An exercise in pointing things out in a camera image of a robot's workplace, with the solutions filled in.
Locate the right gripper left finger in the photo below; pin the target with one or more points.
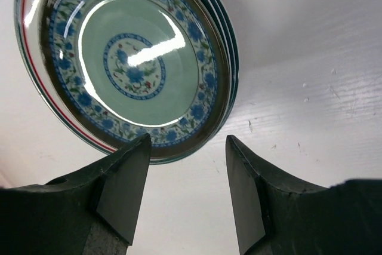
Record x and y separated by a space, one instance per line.
93 210

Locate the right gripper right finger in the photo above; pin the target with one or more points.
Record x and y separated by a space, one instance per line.
278 213

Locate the green plate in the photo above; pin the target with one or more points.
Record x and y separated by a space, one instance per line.
124 68

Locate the orange sunburst plate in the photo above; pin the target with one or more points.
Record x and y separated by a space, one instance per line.
27 38

